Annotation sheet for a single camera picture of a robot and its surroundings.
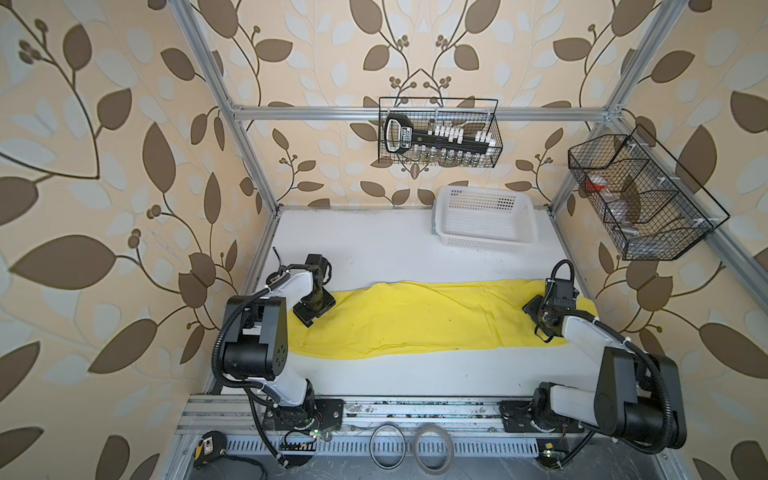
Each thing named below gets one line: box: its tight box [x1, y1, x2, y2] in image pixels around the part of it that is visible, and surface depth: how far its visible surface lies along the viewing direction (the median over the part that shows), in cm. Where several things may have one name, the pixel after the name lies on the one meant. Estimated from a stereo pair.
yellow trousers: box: [288, 280, 598, 359], surface depth 92 cm
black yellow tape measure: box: [193, 430, 228, 470], surface depth 69 cm
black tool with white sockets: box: [384, 114, 496, 154], surface depth 84 cm
